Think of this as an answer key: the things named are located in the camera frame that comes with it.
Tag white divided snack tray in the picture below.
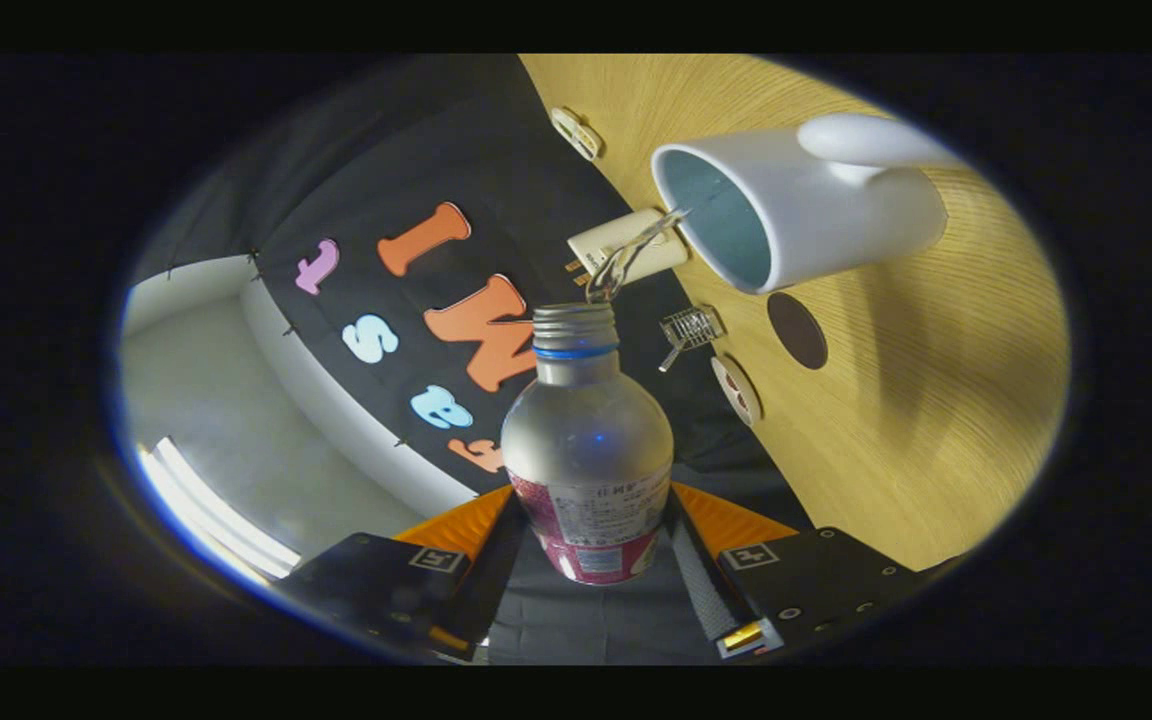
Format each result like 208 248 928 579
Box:
549 106 604 162

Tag black backdrop cloth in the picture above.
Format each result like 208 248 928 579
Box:
131 55 817 666

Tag small white plate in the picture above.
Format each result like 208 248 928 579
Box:
710 356 763 428

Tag white cup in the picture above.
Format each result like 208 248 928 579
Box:
650 112 967 296

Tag dark brown round coaster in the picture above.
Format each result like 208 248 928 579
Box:
767 291 829 371

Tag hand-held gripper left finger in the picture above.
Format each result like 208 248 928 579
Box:
281 485 529 663

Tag small metal wire basket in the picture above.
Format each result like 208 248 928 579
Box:
658 305 727 373

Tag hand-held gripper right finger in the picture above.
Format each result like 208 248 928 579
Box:
671 482 967 659

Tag silver juice bottle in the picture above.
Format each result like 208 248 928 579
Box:
499 302 675 587

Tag striped ceiling light panel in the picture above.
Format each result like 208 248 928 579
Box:
136 436 302 586

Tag clear juice stream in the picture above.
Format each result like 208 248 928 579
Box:
585 208 689 304

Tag wooden table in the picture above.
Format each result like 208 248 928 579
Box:
519 55 1072 571

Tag white toaster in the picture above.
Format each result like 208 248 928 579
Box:
566 207 690 289

